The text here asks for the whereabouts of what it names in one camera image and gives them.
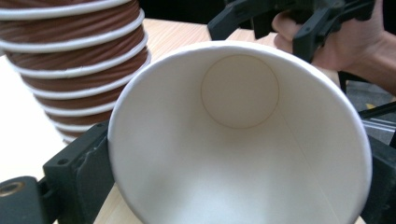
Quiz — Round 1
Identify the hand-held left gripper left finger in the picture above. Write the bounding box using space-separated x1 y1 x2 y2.
42 120 116 224

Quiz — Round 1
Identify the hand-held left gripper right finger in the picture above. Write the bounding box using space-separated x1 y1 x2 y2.
360 135 396 224

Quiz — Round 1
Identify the stack of brown paper cups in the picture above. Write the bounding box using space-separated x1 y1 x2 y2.
0 0 152 145

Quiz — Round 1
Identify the white paper cup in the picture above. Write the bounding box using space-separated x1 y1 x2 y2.
106 39 374 224

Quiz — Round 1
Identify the black metal stand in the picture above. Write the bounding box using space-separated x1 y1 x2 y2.
358 101 396 119

